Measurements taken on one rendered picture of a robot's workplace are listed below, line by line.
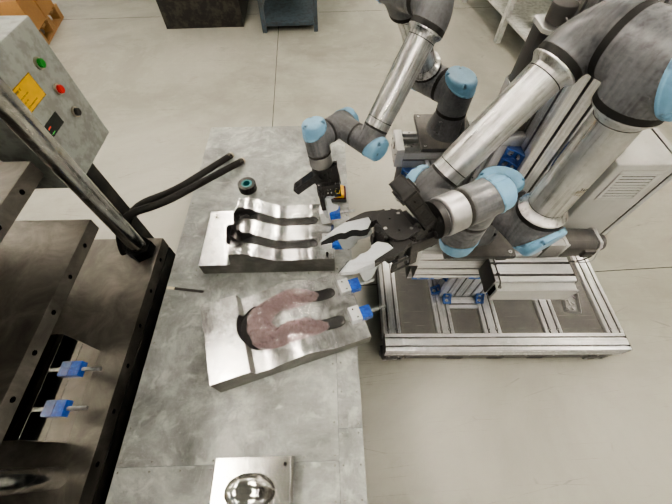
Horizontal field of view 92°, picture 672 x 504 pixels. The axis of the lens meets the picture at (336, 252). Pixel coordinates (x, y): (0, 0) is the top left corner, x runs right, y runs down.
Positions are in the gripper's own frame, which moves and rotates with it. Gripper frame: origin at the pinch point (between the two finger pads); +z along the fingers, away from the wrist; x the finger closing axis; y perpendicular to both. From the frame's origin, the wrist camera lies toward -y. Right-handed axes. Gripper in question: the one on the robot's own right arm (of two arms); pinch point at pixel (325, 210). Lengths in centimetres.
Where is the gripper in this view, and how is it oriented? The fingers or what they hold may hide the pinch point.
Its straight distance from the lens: 124.1
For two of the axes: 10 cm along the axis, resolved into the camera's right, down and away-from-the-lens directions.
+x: -0.2, -7.6, 6.5
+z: 1.4, 6.4, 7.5
